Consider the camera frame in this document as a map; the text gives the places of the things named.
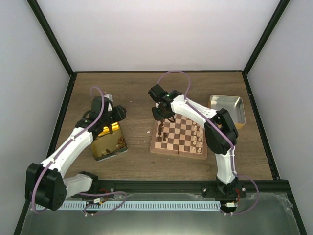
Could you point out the gold tin with dark pieces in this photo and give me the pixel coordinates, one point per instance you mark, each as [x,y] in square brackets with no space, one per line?
[109,143]

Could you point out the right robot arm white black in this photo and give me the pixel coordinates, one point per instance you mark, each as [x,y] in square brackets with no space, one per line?
[220,131]

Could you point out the wooden chess board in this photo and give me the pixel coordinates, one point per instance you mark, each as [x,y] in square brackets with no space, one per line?
[178,141]

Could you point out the tall dark chess piece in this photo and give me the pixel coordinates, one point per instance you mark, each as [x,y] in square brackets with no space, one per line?
[161,125]

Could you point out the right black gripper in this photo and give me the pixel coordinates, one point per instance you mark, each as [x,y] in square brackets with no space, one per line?
[157,117]

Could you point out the light blue cable duct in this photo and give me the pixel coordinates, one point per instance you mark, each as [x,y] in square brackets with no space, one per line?
[145,206]

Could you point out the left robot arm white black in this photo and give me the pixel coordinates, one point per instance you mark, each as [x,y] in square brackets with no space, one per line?
[46,184]

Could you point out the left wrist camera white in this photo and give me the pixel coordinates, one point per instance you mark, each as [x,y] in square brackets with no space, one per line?
[108,102]

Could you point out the row of white chess pieces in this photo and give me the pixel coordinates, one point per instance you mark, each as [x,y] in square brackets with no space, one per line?
[196,139]

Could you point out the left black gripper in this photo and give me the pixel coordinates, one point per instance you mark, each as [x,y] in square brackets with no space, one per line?
[120,115]

